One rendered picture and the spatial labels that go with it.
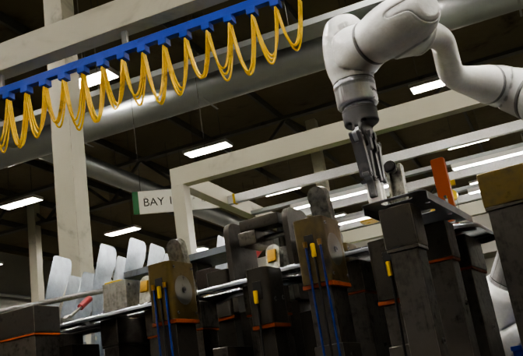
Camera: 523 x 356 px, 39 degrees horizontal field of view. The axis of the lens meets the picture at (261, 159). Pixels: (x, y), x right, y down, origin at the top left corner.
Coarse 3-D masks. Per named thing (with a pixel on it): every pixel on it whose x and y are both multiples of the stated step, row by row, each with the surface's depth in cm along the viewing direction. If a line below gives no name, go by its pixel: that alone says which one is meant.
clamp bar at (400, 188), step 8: (384, 168) 166; (392, 168) 165; (400, 168) 167; (392, 176) 169; (400, 176) 166; (392, 184) 168; (400, 184) 166; (392, 192) 166; (400, 192) 166; (392, 200) 165; (400, 200) 165
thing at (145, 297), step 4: (148, 276) 194; (144, 280) 193; (148, 280) 193; (140, 284) 193; (144, 284) 192; (148, 284) 192; (140, 288) 192; (144, 288) 192; (148, 288) 192; (140, 292) 192; (144, 292) 192; (148, 292) 191; (140, 296) 192; (144, 296) 192; (148, 296) 191; (140, 300) 192; (144, 300) 191; (148, 300) 190
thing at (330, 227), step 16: (304, 224) 131; (320, 224) 130; (336, 224) 136; (304, 240) 130; (320, 240) 128; (336, 240) 134; (304, 256) 130; (320, 256) 128; (336, 256) 131; (304, 272) 129; (320, 272) 128; (336, 272) 130; (304, 288) 129; (320, 288) 127; (336, 288) 129; (320, 304) 128; (336, 304) 127; (320, 320) 127; (336, 320) 126; (352, 320) 131; (320, 336) 125; (336, 336) 124; (352, 336) 129; (320, 352) 125; (336, 352) 124; (352, 352) 126
